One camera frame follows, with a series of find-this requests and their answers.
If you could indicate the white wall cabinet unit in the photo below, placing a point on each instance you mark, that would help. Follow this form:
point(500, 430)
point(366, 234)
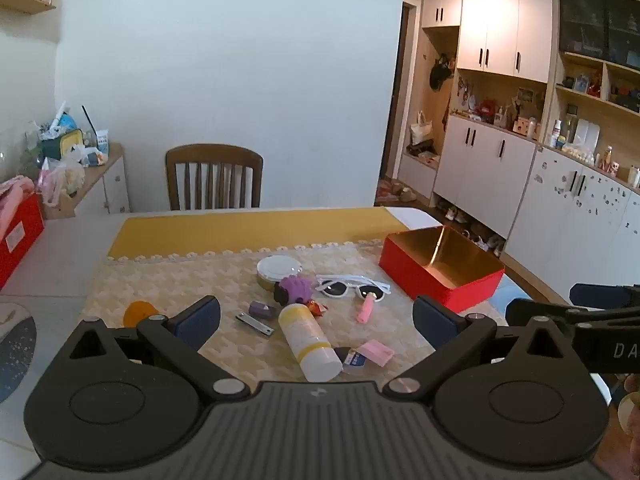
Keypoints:
point(500, 25)

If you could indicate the pink cloth bundle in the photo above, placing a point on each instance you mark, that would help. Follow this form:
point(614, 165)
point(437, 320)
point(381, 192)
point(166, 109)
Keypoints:
point(12, 200)

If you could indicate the pink dotted box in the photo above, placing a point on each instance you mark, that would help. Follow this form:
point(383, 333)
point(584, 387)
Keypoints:
point(521, 126)

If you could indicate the person's right hand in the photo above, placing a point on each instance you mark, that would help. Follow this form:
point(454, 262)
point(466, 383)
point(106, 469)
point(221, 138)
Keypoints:
point(632, 405)

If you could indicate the row of shoes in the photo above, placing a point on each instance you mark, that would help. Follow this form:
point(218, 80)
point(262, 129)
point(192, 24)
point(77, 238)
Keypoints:
point(470, 230)

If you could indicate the beige lace tablecloth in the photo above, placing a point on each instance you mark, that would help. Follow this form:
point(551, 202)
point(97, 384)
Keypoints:
point(200, 280)

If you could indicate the blue white carton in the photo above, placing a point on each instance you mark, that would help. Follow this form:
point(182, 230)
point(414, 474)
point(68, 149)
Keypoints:
point(103, 141)

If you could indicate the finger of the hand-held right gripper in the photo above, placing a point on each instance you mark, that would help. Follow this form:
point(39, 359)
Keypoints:
point(530, 308)
point(600, 294)

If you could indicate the dark wooden door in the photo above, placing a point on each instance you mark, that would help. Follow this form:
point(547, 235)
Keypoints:
point(397, 100)

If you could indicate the red toy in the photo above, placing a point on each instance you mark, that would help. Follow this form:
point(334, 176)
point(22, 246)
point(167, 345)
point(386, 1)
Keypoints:
point(485, 110)

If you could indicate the red tin box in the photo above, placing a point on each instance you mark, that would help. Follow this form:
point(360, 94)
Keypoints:
point(425, 280)

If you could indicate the teal bag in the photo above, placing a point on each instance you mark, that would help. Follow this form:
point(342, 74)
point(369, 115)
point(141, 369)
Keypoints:
point(62, 145)

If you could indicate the wooden chair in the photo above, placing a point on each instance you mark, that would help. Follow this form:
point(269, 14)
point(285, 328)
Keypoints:
point(215, 155)

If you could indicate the orange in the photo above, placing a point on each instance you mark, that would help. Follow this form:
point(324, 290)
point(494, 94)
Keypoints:
point(137, 312)

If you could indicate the yellow table runner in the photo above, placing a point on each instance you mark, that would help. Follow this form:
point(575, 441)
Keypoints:
point(250, 232)

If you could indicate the white pump bottle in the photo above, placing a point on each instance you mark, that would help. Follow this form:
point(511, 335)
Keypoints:
point(500, 117)

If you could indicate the white plastic bottle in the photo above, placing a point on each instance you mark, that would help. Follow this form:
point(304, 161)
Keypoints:
point(556, 135)

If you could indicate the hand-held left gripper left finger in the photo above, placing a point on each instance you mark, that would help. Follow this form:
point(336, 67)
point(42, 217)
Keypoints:
point(200, 317)

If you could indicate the black hanging bag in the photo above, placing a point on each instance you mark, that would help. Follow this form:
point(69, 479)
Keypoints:
point(441, 72)

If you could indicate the low white sideboard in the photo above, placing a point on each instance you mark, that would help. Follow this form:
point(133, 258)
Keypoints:
point(112, 185)

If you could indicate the patterned door mat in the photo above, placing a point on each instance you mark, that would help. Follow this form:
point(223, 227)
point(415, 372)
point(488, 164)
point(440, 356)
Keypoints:
point(387, 191)

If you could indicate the red gift box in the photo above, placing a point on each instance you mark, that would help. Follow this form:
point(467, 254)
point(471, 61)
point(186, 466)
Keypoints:
point(20, 245)

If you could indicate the round gold tin white lid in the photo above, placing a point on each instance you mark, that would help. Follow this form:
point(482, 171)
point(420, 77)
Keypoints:
point(277, 267)

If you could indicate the white tote bag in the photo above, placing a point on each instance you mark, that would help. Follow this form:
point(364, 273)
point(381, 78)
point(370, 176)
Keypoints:
point(421, 132)

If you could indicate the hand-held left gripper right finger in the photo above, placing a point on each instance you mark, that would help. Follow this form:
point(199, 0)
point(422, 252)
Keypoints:
point(434, 322)

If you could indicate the small purple block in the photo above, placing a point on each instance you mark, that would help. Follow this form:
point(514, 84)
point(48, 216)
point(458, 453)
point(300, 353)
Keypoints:
point(261, 310)

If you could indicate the white bottle with yellow bands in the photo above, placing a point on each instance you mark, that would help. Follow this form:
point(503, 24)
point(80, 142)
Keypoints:
point(305, 340)

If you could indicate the red candy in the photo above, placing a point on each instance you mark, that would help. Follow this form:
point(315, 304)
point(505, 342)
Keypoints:
point(316, 307)

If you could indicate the round dark mat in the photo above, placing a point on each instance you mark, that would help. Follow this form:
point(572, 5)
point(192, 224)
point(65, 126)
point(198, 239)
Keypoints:
point(15, 355)

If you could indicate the pink tube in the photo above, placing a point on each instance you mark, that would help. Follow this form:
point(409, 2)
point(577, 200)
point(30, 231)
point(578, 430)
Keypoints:
point(366, 309)

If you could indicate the purple spiky toy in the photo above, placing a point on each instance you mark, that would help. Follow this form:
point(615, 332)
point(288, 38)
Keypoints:
point(294, 289)

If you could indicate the white plastic bag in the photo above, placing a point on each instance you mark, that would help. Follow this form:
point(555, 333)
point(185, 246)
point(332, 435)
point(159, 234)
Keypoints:
point(60, 180)

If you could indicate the white sunglasses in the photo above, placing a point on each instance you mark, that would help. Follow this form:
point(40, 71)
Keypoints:
point(332, 288)

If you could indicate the metal nail clipper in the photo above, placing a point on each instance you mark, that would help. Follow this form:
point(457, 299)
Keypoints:
point(255, 323)

